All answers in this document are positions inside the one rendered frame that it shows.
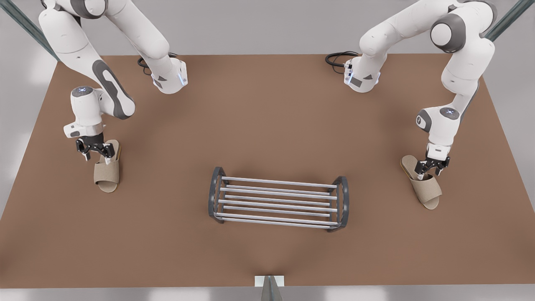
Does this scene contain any grey metal shoe rack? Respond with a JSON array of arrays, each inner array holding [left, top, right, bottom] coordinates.
[[208, 166, 349, 233]]

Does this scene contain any beige right slipper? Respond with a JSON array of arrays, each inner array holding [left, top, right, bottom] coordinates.
[[93, 140, 122, 194]]

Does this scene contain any beige slipper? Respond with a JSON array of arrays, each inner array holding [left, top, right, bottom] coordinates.
[[93, 140, 122, 194], [400, 155, 443, 210]]

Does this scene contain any beige left slipper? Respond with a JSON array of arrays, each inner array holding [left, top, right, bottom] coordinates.
[[400, 155, 443, 210]]

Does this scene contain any black cable loop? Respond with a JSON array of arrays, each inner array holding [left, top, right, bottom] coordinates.
[[325, 51, 361, 75], [138, 52, 179, 76]]

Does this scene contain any silver frame post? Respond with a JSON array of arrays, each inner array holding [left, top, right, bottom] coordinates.
[[483, 0, 535, 42], [0, 0, 61, 62], [255, 275, 285, 301]]

